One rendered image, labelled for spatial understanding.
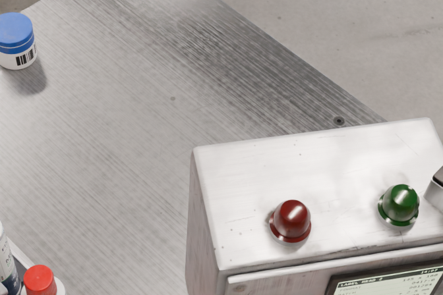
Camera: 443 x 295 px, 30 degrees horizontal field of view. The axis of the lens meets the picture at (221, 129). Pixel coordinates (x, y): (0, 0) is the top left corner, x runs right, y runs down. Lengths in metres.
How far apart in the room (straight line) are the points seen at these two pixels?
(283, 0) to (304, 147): 2.21
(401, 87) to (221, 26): 1.17
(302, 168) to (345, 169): 0.03
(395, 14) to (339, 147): 2.24
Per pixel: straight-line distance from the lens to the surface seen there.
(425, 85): 2.61
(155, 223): 1.25
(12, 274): 1.11
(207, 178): 0.53
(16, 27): 1.42
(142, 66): 1.43
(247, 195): 0.53
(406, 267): 0.54
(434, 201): 0.54
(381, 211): 0.53
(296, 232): 0.50
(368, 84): 2.56
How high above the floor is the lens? 1.92
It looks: 54 degrees down
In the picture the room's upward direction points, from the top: 6 degrees clockwise
